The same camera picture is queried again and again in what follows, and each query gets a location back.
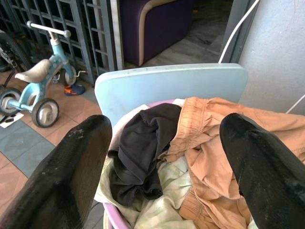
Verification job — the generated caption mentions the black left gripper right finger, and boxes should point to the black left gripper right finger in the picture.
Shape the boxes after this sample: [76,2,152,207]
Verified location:
[219,113,305,229]

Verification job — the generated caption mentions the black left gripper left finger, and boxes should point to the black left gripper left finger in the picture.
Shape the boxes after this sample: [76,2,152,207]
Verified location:
[0,114,113,229]

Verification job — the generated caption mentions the orange trousers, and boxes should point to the orange trousers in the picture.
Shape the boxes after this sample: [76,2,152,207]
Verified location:
[164,96,305,229]

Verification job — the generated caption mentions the purple plastic laundry basket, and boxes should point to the purple plastic laundry basket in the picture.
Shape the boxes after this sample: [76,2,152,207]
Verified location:
[102,99,182,229]

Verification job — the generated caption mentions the white paper with black marks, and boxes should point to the white paper with black marks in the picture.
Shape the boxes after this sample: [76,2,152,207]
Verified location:
[0,112,24,129]

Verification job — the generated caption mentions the black garment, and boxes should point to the black garment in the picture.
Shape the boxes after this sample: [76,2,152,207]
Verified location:
[107,103,183,208]

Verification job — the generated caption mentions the blue and orange shoe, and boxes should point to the blue and orange shoe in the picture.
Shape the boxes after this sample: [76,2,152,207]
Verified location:
[64,83,86,97]

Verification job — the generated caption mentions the pale white cloth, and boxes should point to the pale white cloth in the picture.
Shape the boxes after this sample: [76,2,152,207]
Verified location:
[94,99,258,229]

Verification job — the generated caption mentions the light blue child tricycle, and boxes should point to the light blue child tricycle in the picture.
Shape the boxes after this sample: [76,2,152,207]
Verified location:
[0,21,88,129]

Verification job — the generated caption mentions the black bicycle wheel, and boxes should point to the black bicycle wheel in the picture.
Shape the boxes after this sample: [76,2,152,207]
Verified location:
[0,30,33,86]

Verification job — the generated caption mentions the light blue plastic chair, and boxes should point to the light blue plastic chair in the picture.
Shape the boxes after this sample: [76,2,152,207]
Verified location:
[94,63,249,127]

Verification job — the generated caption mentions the grey metal gate grille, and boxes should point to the grey metal gate grille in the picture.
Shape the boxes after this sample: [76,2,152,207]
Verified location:
[0,0,124,84]

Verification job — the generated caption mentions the dark purple sofa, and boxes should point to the dark purple sofa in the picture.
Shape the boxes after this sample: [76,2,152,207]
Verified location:
[119,0,195,67]

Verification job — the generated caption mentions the white cable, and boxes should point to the white cable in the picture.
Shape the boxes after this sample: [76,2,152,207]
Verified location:
[218,0,260,64]
[285,94,305,115]

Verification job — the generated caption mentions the grey door frame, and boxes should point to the grey door frame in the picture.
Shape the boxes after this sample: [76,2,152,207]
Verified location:
[220,0,259,64]

